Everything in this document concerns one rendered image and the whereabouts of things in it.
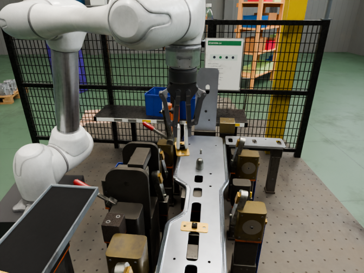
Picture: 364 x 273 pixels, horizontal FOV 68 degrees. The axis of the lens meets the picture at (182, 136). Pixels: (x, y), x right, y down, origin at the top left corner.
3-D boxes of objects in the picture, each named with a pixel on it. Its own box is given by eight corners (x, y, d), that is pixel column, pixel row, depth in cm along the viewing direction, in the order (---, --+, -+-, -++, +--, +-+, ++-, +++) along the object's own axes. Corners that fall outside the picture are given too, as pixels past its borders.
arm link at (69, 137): (42, 167, 131) (75, 145, 149) (68, 180, 127) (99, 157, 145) (21, -8, 90) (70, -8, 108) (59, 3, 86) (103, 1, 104)
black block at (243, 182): (250, 242, 116) (259, 187, 103) (227, 241, 117) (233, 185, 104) (249, 233, 121) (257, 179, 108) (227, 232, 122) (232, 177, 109)
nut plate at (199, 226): (208, 223, 84) (208, 221, 84) (207, 233, 81) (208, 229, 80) (181, 221, 85) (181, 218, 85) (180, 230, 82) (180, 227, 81)
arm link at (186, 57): (204, 45, 64) (202, 71, 66) (198, 40, 72) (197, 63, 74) (165, 45, 63) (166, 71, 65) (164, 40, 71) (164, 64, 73)
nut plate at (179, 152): (189, 155, 77) (189, 152, 77) (176, 156, 77) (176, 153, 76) (186, 142, 85) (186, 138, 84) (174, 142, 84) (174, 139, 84)
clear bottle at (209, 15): (212, 40, 161) (214, 3, 152) (201, 40, 161) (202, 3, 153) (212, 39, 166) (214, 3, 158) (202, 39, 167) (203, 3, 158)
